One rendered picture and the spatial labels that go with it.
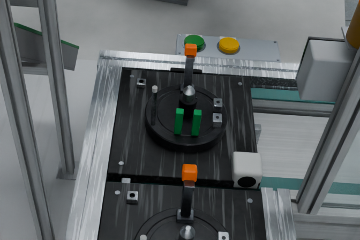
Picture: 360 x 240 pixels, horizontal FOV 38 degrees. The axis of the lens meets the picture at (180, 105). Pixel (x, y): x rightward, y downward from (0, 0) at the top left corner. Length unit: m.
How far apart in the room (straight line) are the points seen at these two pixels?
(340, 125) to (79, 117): 0.55
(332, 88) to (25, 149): 0.38
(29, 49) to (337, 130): 0.42
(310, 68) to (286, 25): 0.69
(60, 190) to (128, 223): 0.21
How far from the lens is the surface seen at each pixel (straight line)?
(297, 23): 1.34
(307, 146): 0.97
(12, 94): 0.58
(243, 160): 0.83
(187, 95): 0.83
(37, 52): 0.77
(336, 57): 0.64
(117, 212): 0.78
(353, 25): 0.63
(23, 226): 0.91
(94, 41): 1.21
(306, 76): 0.65
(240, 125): 0.90
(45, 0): 0.70
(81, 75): 1.13
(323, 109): 1.03
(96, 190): 0.81
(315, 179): 0.76
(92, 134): 0.88
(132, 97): 0.92
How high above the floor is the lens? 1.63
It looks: 46 degrees down
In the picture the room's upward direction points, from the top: 6 degrees clockwise
